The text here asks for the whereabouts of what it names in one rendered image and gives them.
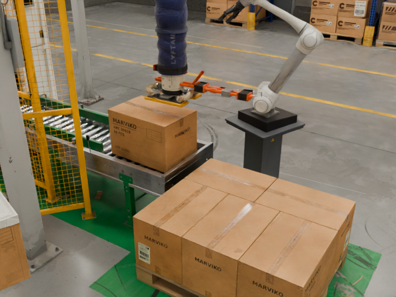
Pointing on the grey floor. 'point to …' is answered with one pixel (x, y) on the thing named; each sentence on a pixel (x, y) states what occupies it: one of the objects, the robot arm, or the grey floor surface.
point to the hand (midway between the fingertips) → (223, 20)
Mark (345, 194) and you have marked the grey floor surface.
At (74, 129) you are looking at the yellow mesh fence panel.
